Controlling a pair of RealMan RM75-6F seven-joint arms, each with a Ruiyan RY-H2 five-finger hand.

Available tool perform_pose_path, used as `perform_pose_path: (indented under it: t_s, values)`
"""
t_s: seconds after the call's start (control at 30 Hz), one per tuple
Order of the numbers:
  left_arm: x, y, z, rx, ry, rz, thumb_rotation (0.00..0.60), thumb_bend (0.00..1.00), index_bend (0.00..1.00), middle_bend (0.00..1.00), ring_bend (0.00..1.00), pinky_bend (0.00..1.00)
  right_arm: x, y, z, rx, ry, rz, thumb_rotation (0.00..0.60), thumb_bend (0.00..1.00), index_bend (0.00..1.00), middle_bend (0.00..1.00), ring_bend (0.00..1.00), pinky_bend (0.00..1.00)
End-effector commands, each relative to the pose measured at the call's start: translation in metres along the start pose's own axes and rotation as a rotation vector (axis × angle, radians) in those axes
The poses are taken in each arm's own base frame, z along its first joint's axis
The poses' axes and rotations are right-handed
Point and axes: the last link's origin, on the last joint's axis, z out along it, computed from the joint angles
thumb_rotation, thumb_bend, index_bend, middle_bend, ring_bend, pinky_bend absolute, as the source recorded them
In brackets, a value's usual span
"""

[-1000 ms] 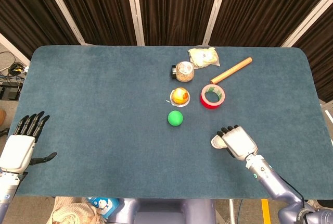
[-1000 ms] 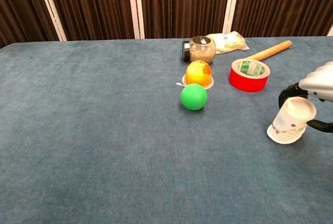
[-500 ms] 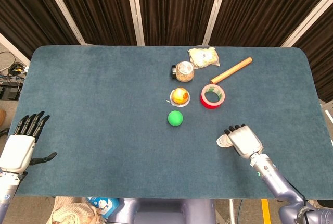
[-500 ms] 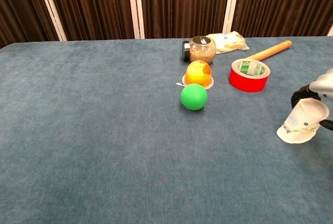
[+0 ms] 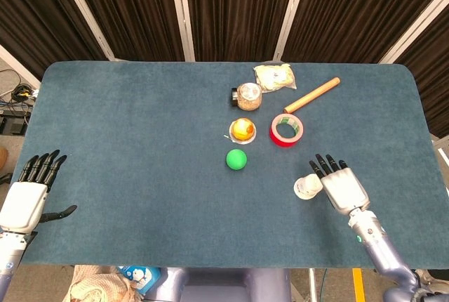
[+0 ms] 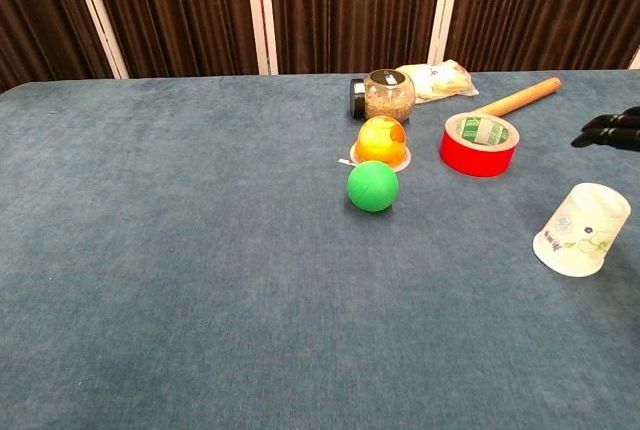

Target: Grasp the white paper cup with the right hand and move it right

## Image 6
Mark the dark brown curtain panel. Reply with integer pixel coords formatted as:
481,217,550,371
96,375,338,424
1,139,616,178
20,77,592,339
0,0,114,94
444,0,640,72
84,0,261,79
261,0,446,75

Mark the white round container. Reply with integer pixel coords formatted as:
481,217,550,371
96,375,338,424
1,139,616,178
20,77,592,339
532,182,632,279

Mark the orange jelly cup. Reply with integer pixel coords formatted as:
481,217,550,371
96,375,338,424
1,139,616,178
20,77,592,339
337,115,413,173

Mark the wooden rolling pin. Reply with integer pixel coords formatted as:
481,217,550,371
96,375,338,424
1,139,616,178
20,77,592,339
472,77,562,119

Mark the glass jar with black lid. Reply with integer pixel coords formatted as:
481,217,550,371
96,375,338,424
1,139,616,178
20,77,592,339
349,68,417,124

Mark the red tape roll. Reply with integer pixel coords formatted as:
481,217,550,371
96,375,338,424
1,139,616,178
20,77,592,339
439,112,521,178

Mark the blue table cloth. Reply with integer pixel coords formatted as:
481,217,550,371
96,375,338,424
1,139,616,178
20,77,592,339
0,68,640,430

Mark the green ball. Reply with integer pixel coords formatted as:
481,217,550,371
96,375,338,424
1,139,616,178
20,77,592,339
346,160,400,213

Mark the clear plastic snack bag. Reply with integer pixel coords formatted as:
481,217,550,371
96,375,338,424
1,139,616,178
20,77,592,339
394,59,480,105

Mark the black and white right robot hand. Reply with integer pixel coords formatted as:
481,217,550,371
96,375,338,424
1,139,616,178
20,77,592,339
570,106,640,154

